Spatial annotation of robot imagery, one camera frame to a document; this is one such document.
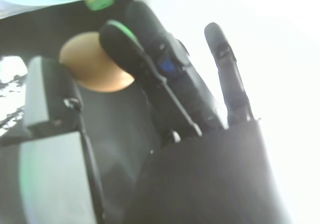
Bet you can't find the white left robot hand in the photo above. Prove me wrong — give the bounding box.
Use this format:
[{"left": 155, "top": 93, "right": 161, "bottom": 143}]
[{"left": 19, "top": 0, "right": 294, "bottom": 224}]

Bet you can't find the brown egg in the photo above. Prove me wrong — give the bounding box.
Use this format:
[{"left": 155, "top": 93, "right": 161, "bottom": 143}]
[{"left": 59, "top": 31, "right": 136, "bottom": 93}]

